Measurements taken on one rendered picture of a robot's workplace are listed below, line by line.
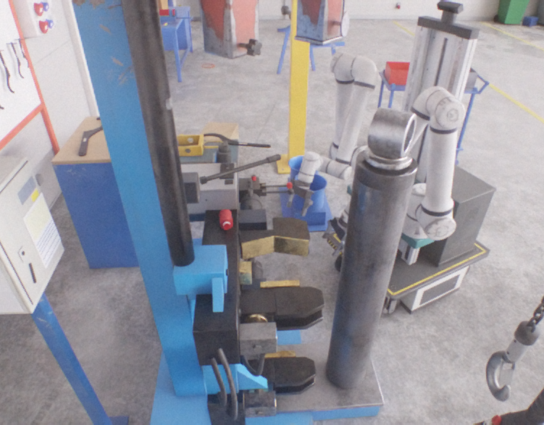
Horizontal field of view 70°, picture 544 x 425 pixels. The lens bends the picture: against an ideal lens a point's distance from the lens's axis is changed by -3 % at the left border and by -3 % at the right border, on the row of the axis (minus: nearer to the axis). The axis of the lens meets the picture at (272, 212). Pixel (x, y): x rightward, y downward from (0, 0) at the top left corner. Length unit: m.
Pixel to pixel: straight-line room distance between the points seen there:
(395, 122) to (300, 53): 2.59
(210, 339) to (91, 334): 1.61
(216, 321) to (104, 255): 1.98
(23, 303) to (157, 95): 0.76
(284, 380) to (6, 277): 1.17
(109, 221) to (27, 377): 1.10
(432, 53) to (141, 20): 1.65
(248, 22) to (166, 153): 0.42
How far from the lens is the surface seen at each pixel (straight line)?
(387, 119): 1.37
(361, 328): 1.91
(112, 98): 1.27
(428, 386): 2.64
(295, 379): 1.90
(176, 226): 1.32
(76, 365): 1.97
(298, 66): 3.90
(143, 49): 1.08
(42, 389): 2.80
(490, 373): 1.02
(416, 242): 2.36
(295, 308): 1.51
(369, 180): 1.41
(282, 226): 1.86
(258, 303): 1.53
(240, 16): 1.04
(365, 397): 2.33
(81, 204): 3.00
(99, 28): 1.22
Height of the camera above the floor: 2.16
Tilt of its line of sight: 36 degrees down
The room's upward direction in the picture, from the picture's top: straight up
